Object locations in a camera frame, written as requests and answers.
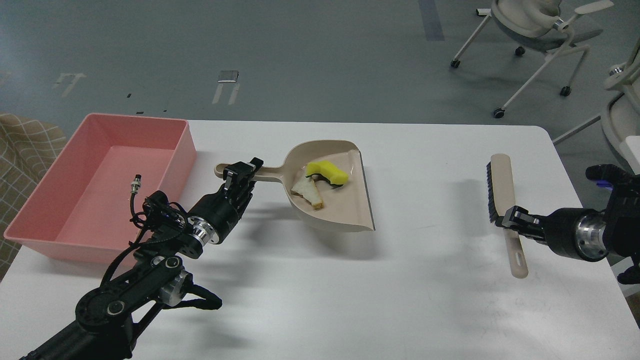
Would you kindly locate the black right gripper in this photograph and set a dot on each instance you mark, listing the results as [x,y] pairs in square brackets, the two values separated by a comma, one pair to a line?
[519,220]

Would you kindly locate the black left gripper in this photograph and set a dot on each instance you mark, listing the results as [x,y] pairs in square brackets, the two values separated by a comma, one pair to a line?
[215,215]

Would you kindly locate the beige hand brush black bristles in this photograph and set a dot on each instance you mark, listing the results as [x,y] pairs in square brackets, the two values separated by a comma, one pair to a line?
[501,197]

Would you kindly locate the white bread crust piece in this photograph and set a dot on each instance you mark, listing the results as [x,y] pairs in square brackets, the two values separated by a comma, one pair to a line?
[306,188]

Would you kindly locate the yellow green sponge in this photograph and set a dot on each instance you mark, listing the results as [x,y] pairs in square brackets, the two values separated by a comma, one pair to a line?
[326,169]

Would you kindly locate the beige plastic dustpan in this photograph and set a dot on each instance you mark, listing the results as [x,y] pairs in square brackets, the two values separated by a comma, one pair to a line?
[346,208]

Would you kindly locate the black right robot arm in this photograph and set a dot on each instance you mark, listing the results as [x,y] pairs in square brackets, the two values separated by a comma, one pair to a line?
[578,233]

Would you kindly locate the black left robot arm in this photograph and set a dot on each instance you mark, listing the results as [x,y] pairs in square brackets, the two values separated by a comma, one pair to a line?
[149,276]

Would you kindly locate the pink plastic bin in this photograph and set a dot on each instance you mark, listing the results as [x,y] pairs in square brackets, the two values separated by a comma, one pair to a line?
[80,211]

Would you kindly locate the grey floor plate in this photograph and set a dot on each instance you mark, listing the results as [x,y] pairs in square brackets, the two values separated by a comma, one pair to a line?
[228,76]

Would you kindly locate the white office chair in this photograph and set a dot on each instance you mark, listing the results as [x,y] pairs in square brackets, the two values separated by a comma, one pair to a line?
[620,118]
[539,25]

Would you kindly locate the beige checkered cloth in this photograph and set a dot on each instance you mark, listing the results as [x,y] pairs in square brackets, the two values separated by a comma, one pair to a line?
[28,148]

